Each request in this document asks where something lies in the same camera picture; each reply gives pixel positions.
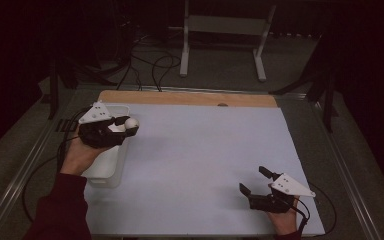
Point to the white plastic bin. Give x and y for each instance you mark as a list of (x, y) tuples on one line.
[(105, 170)]

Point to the person's right hand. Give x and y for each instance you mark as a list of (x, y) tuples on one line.
[(285, 221)]

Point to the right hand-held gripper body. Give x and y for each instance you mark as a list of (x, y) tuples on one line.
[(271, 204)]

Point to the person's left hand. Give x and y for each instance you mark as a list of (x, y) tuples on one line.
[(78, 160)]

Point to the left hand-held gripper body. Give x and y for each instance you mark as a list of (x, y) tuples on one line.
[(98, 136)]

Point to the metal floor rail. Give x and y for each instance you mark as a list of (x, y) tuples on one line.
[(13, 190), (346, 176)]

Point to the white table mat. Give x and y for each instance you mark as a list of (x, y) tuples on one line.
[(213, 186)]

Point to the white metal stand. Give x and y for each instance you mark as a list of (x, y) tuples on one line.
[(226, 25)]

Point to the white ball with dark spot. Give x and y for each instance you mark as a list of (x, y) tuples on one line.
[(131, 123)]

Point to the black stand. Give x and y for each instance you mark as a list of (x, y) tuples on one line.
[(328, 106), (53, 96)]

